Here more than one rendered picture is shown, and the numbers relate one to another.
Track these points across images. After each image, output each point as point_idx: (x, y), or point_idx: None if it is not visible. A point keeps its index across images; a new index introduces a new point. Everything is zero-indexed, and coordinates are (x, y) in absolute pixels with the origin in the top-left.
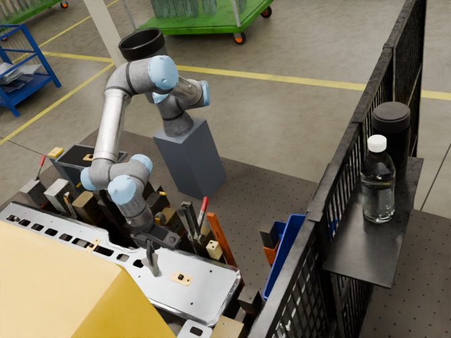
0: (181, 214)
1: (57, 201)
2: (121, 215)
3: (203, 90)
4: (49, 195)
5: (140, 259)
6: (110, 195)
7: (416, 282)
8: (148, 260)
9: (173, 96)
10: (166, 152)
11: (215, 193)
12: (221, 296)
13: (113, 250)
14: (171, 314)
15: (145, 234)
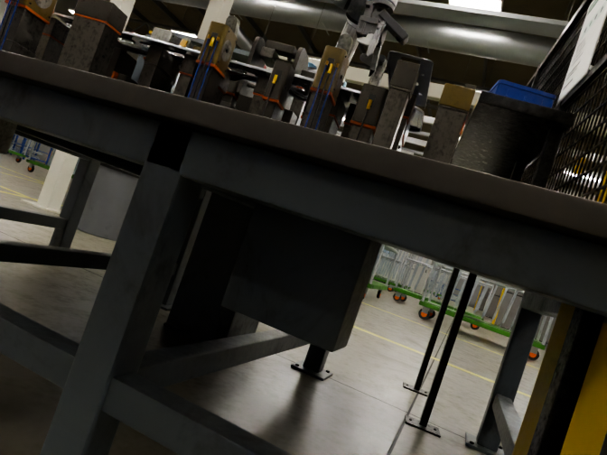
0: (382, 58)
1: (167, 40)
2: (246, 86)
3: (344, 82)
4: (164, 30)
5: (295, 88)
6: (268, 47)
7: None
8: (376, 32)
9: (315, 71)
10: None
11: None
12: (413, 116)
13: (253, 76)
14: None
15: (385, 13)
